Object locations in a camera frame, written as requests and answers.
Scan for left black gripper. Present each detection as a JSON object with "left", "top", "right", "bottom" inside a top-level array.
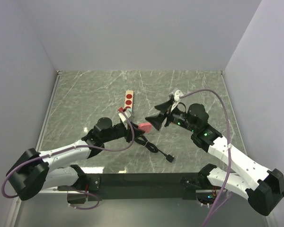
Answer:
[{"left": 102, "top": 121, "right": 145, "bottom": 143}]

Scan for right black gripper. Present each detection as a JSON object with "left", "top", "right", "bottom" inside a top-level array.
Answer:
[{"left": 145, "top": 99, "right": 197, "bottom": 132}]

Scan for pink square plug adapter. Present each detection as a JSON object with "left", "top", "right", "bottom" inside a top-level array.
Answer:
[{"left": 138, "top": 122, "right": 152, "bottom": 133}]

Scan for beige power strip red sockets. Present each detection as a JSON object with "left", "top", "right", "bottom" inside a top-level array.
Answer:
[{"left": 124, "top": 90, "right": 133, "bottom": 110}]

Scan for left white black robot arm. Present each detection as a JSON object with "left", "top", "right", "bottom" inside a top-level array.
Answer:
[{"left": 4, "top": 117, "right": 145, "bottom": 201}]

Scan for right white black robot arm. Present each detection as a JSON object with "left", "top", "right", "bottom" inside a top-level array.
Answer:
[{"left": 145, "top": 100, "right": 284, "bottom": 216}]

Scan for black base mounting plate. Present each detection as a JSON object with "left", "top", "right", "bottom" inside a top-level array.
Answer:
[{"left": 66, "top": 172, "right": 228, "bottom": 204}]

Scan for black power strip cord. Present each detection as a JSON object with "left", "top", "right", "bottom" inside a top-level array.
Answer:
[{"left": 134, "top": 134, "right": 175, "bottom": 164}]

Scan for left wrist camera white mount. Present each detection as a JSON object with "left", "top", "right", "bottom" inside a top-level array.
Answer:
[{"left": 118, "top": 107, "right": 133, "bottom": 126}]

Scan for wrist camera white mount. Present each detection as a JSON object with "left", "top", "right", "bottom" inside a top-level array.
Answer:
[
  {"left": 169, "top": 88, "right": 184, "bottom": 111},
  {"left": 118, "top": 107, "right": 133, "bottom": 126}
]

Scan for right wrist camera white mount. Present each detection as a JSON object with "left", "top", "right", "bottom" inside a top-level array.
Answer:
[{"left": 169, "top": 88, "right": 184, "bottom": 111}]

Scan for aluminium extrusion rail front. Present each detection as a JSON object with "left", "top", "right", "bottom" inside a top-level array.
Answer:
[{"left": 39, "top": 186, "right": 212, "bottom": 194}]

